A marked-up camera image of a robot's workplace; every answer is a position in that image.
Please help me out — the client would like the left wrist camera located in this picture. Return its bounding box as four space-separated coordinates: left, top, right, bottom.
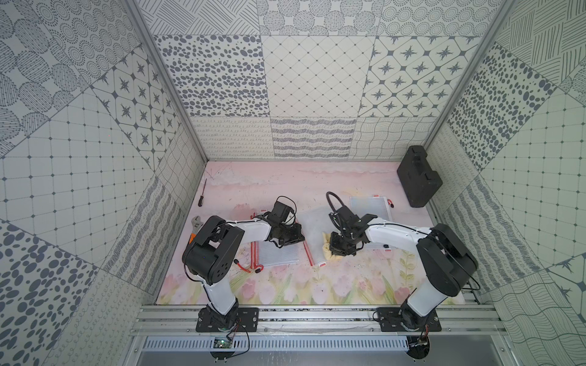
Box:
267 201 295 225

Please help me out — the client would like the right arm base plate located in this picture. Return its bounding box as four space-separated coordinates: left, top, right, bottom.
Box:
373 301 442 332

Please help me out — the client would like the black red screwdriver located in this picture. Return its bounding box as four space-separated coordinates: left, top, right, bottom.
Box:
198 178 208 207

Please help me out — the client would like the black plastic case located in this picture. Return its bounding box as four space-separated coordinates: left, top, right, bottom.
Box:
397 146 443 208

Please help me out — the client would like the aluminium mounting rail frame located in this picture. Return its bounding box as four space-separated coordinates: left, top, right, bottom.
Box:
127 303 512 362

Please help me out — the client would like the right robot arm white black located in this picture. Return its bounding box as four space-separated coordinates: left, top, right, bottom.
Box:
329 205 479 331

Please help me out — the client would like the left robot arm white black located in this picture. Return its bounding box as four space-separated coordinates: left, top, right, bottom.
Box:
182 215 305 329

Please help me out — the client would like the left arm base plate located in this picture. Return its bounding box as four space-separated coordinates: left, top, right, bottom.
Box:
196 300 259 332

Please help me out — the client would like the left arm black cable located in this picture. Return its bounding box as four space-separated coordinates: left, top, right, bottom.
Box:
274 195 298 226

